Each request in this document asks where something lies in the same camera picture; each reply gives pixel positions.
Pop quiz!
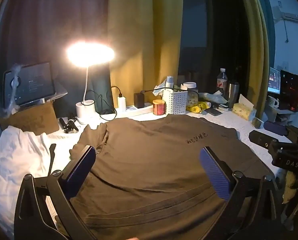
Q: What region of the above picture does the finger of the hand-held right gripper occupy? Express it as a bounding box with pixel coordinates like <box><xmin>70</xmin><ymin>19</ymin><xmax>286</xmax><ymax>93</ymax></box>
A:
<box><xmin>249</xmin><ymin>129</ymin><xmax>293</xmax><ymax>155</ymax></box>

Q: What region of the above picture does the white mug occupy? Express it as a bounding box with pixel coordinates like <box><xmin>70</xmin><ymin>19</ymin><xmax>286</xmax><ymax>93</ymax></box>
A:
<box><xmin>267</xmin><ymin>96</ymin><xmax>280</xmax><ymax>108</ymax></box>

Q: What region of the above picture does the yellow snack bag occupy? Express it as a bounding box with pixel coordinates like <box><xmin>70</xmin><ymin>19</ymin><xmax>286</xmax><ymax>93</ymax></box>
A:
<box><xmin>186</xmin><ymin>101</ymin><xmax>212</xmax><ymax>113</ymax></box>

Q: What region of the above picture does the steel tumbler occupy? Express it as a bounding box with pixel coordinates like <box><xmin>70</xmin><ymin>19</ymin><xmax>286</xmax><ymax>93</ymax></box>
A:
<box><xmin>227</xmin><ymin>80</ymin><xmax>240</xmax><ymax>109</ymax></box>

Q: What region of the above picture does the dark tablet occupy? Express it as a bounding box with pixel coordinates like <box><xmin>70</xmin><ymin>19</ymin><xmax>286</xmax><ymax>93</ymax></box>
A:
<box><xmin>2</xmin><ymin>61</ymin><xmax>57</xmax><ymax>107</ymax></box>

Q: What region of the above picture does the red candle jar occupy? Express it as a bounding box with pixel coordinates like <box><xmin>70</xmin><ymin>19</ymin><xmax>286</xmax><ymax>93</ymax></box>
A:
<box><xmin>153</xmin><ymin>99</ymin><xmax>166</xmax><ymax>116</ymax></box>

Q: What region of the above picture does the dark curtain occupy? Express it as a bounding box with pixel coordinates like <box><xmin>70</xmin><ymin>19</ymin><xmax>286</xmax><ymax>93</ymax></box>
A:
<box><xmin>0</xmin><ymin>0</ymin><xmax>109</xmax><ymax>100</ymax></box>

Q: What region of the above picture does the black charging cable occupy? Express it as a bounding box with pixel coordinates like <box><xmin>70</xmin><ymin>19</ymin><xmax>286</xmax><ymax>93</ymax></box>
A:
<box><xmin>85</xmin><ymin>86</ymin><xmax>123</xmax><ymax>122</ymax></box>

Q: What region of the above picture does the black computer case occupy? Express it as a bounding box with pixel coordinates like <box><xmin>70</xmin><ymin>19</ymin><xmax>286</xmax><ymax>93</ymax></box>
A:
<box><xmin>280</xmin><ymin>69</ymin><xmax>298</xmax><ymax>112</ymax></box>

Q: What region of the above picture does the clear water bottle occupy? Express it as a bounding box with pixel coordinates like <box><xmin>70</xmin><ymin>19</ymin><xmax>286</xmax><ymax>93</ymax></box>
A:
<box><xmin>216</xmin><ymin>68</ymin><xmax>228</xmax><ymax>97</ymax></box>

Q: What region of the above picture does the yellow tissue box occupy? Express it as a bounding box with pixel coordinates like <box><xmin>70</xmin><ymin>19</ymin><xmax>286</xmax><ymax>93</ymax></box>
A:
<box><xmin>232</xmin><ymin>94</ymin><xmax>257</xmax><ymax>122</ymax></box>

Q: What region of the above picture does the white perforated basket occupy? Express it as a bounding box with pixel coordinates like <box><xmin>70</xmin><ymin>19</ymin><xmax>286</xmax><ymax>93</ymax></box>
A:
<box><xmin>163</xmin><ymin>90</ymin><xmax>189</xmax><ymax>115</ymax></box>

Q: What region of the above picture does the white wrapped phone holder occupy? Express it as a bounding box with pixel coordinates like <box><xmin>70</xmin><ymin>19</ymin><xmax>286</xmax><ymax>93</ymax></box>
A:
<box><xmin>4</xmin><ymin>64</ymin><xmax>22</xmax><ymax>117</ymax></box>

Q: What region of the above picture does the computer monitor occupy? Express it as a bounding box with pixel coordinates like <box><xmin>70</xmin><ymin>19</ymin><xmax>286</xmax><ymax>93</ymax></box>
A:
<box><xmin>268</xmin><ymin>67</ymin><xmax>282</xmax><ymax>95</ymax></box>

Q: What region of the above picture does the yellow curtain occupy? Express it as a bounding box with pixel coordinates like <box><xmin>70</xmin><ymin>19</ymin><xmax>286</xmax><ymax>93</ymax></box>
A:
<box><xmin>108</xmin><ymin>0</ymin><xmax>183</xmax><ymax>107</ymax></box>
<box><xmin>237</xmin><ymin>0</ymin><xmax>270</xmax><ymax>98</ymax></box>

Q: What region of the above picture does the brown cardboard box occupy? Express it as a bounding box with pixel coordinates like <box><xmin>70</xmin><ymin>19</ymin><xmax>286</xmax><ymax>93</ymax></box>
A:
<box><xmin>0</xmin><ymin>101</ymin><xmax>60</xmax><ymax>134</ymax></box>

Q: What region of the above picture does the clear jar with white lid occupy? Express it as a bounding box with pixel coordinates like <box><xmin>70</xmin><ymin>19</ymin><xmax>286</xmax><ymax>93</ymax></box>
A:
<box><xmin>183</xmin><ymin>82</ymin><xmax>199</xmax><ymax>107</ymax></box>

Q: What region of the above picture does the dark purple case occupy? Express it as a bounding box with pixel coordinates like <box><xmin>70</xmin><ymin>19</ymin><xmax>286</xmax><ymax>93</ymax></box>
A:
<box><xmin>263</xmin><ymin>121</ymin><xmax>288</xmax><ymax>136</ymax></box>

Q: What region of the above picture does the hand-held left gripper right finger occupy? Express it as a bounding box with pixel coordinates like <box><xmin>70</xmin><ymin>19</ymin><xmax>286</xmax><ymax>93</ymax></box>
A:
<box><xmin>198</xmin><ymin>146</ymin><xmax>287</xmax><ymax>240</ymax></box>

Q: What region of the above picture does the black bundled cable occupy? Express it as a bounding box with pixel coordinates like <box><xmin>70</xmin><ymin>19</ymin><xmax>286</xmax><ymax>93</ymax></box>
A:
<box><xmin>59</xmin><ymin>117</ymin><xmax>79</xmax><ymax>133</ymax></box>

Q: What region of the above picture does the crumpled white tissue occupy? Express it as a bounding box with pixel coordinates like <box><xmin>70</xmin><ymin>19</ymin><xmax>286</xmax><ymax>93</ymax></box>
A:
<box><xmin>153</xmin><ymin>81</ymin><xmax>167</xmax><ymax>97</ymax></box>

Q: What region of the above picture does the white crumpled garment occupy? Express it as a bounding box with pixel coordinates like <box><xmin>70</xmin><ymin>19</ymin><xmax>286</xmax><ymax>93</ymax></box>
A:
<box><xmin>0</xmin><ymin>125</ymin><xmax>64</xmax><ymax>230</ymax></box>

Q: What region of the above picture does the pale plastic bag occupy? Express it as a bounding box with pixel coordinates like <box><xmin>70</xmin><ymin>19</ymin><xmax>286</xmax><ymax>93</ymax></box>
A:
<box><xmin>198</xmin><ymin>91</ymin><xmax>229</xmax><ymax>104</ymax></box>

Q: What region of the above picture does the dark smartphone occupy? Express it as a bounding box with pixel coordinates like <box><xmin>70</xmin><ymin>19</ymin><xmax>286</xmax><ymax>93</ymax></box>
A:
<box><xmin>204</xmin><ymin>107</ymin><xmax>222</xmax><ymax>117</ymax></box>

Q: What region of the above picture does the black power adapter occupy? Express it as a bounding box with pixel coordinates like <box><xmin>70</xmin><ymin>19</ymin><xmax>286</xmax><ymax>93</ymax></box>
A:
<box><xmin>134</xmin><ymin>92</ymin><xmax>146</xmax><ymax>108</ymax></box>

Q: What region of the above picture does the white textured table cover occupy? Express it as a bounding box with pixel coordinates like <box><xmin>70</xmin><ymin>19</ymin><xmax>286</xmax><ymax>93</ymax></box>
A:
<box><xmin>45</xmin><ymin>109</ymin><xmax>287</xmax><ymax>230</ymax></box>

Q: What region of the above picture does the brown printed t-shirt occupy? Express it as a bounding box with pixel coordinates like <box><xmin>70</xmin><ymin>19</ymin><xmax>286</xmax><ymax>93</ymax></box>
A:
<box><xmin>69</xmin><ymin>114</ymin><xmax>275</xmax><ymax>240</ymax></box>

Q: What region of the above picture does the white power strip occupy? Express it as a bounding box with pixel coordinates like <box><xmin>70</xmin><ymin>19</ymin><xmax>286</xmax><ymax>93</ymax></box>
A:
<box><xmin>115</xmin><ymin>102</ymin><xmax>154</xmax><ymax>117</ymax></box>

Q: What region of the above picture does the white desk lamp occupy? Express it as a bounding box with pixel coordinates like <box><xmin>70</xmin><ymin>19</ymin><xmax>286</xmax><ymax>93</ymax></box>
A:
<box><xmin>66</xmin><ymin>42</ymin><xmax>116</xmax><ymax>125</ymax></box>

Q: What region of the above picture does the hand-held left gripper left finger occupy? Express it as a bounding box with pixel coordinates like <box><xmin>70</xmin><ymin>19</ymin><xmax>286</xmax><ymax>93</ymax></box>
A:
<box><xmin>14</xmin><ymin>145</ymin><xmax>97</xmax><ymax>240</ymax></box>

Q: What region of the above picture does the person's right forearm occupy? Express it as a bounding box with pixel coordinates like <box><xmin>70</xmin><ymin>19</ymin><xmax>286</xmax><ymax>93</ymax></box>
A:
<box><xmin>282</xmin><ymin>170</ymin><xmax>298</xmax><ymax>205</ymax></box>

